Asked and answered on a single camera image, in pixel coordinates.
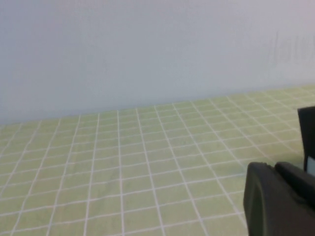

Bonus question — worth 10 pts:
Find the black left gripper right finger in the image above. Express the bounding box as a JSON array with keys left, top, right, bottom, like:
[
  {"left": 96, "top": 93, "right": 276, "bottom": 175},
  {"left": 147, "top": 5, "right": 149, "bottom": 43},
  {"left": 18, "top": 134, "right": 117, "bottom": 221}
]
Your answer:
[{"left": 274, "top": 161, "right": 315, "bottom": 211}]

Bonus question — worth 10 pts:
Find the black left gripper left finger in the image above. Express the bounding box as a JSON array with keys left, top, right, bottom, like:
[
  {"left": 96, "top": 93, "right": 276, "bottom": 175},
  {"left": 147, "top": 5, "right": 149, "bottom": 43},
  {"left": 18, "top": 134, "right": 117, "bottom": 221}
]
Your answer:
[{"left": 243, "top": 161, "right": 315, "bottom": 236}]

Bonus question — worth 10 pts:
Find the black printed glasses case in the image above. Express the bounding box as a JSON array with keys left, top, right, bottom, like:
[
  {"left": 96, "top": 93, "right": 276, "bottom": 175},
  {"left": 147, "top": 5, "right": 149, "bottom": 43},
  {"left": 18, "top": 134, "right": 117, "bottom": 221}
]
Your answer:
[{"left": 297, "top": 106, "right": 315, "bottom": 173}]

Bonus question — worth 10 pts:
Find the green white-grid tablecloth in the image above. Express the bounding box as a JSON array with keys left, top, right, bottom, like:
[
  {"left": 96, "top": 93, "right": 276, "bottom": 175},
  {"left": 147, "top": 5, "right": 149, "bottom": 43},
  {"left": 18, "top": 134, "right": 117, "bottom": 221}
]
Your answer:
[{"left": 0, "top": 84, "right": 315, "bottom": 236}]

